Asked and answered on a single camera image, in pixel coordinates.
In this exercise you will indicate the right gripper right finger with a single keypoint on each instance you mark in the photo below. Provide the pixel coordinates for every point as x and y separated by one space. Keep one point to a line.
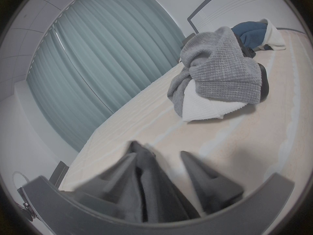
210 192

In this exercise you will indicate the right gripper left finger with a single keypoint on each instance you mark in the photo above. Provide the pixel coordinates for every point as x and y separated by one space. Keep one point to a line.
115 185

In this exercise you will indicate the black T-shirt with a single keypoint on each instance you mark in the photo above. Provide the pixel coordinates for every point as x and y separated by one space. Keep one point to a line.
159 192

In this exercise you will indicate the bed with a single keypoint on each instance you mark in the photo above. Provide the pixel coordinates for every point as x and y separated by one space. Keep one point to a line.
244 143

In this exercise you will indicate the pile of clothes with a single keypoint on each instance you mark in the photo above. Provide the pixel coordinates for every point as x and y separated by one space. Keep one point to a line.
220 70

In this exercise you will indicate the black chest of drawers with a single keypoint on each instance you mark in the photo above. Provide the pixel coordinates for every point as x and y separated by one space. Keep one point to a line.
58 172

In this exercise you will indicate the grey bedside table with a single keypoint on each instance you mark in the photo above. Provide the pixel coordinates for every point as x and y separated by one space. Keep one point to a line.
188 39

